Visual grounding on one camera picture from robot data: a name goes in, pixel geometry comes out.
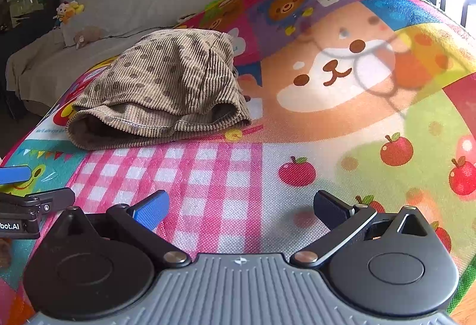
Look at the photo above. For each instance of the beige small plush toy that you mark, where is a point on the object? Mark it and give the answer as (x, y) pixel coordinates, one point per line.
(87, 36)

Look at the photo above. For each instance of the colourful small plush toy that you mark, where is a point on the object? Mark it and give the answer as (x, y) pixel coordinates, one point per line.
(67, 12)

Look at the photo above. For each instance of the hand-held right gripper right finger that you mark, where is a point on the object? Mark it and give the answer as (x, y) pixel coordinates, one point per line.
(331, 208)

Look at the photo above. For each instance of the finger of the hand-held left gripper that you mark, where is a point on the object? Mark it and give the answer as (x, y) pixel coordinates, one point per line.
(52, 198)
(15, 175)

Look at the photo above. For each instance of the beige covered sofa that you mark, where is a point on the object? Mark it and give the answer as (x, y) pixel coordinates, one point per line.
(111, 12)

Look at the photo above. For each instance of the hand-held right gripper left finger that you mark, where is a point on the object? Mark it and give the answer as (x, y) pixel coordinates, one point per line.
(148, 211)

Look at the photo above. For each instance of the dark cabinet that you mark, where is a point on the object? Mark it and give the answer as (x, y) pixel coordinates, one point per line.
(26, 16)

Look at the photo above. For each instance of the colourful printed play mat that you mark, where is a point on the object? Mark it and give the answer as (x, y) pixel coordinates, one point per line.
(334, 116)

